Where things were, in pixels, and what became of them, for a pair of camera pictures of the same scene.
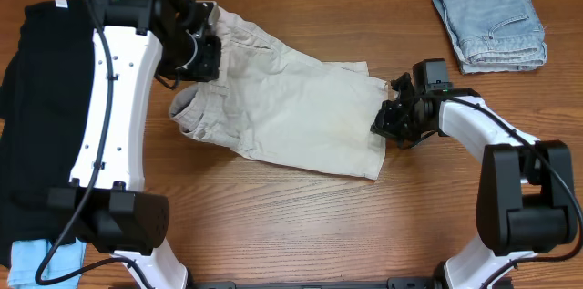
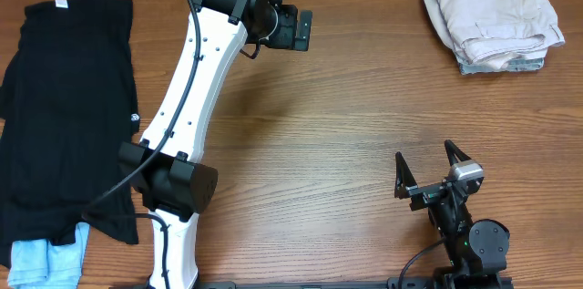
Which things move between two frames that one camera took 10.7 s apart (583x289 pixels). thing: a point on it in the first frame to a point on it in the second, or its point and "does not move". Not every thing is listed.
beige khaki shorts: [276, 104] to [494, 13]
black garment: [44, 110] does not move
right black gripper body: [403, 123] to [425, 195]
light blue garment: [27, 257] does not move
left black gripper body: [190, 59] to [283, 35]
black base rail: [402, 283] does not move
